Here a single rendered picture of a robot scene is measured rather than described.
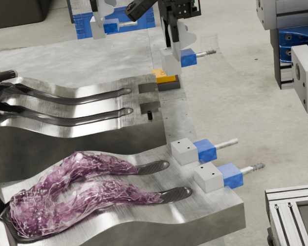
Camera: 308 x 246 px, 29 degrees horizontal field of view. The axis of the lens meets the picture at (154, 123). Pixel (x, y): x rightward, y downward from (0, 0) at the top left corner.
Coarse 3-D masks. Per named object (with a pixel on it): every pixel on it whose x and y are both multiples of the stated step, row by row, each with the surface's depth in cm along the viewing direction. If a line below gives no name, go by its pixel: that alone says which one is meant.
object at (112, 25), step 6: (102, 18) 172; (90, 24) 171; (96, 24) 170; (102, 24) 170; (108, 24) 171; (114, 24) 171; (120, 24) 172; (126, 24) 172; (132, 24) 172; (96, 30) 171; (102, 30) 171; (108, 30) 172; (114, 30) 171; (96, 36) 172; (102, 36) 172
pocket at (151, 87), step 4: (140, 84) 142; (144, 84) 143; (148, 84) 143; (152, 84) 143; (156, 84) 142; (140, 88) 143; (144, 88) 143; (148, 88) 143; (152, 88) 143; (156, 88) 143; (140, 92) 143; (144, 92) 144
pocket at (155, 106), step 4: (140, 104) 133; (144, 104) 133; (148, 104) 133; (152, 104) 133; (156, 104) 133; (160, 104) 133; (140, 108) 133; (144, 108) 133; (148, 108) 134; (152, 108) 134; (156, 108) 134; (160, 108) 133; (144, 112) 134; (152, 112) 134
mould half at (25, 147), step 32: (64, 96) 143; (128, 96) 137; (0, 128) 123; (32, 128) 124; (64, 128) 128; (96, 128) 126; (128, 128) 125; (160, 128) 125; (0, 160) 126; (32, 160) 127
